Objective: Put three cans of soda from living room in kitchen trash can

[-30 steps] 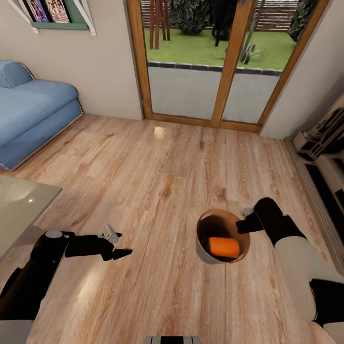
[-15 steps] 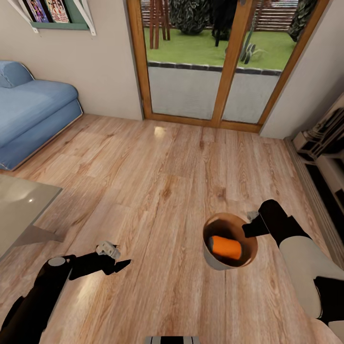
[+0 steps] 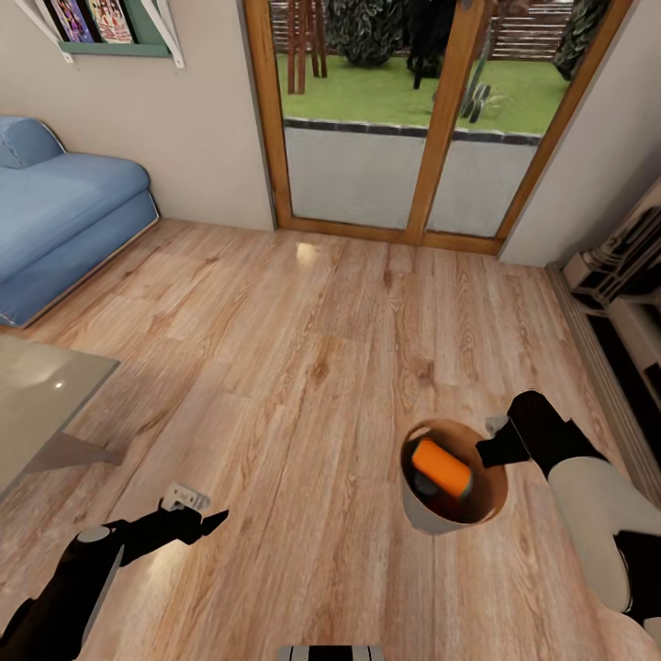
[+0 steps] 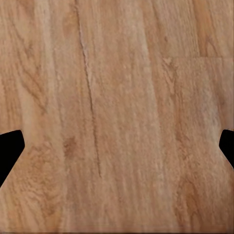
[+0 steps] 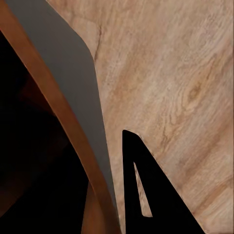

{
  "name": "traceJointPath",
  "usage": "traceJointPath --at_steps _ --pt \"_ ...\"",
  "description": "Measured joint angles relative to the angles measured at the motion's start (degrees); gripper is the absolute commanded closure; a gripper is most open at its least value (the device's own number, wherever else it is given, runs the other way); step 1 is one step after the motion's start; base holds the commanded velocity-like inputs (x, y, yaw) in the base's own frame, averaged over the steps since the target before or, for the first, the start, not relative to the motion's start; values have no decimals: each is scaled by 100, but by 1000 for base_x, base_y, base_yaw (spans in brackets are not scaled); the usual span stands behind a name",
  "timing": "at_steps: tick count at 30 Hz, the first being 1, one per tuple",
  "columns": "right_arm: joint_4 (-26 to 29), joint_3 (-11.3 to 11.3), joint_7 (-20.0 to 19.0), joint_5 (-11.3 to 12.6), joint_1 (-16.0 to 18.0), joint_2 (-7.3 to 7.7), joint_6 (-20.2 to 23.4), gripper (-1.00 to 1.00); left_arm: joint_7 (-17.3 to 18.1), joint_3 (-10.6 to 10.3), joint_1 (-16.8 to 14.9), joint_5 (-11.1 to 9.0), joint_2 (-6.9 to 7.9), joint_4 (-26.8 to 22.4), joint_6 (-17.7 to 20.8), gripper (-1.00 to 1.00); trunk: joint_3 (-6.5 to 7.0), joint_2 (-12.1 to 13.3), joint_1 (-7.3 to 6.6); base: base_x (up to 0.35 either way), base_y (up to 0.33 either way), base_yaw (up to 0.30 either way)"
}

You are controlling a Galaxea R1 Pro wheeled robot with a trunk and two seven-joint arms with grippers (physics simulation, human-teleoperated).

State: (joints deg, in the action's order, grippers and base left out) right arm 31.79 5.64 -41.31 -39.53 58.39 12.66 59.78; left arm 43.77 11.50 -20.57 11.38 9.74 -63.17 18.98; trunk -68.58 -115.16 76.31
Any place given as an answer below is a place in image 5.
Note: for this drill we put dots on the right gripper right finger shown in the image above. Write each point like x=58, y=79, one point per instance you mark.
x=170, y=214

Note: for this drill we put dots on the trash can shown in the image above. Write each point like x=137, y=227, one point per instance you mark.
x=63, y=68

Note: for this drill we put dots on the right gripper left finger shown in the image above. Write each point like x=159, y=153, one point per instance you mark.
x=54, y=203

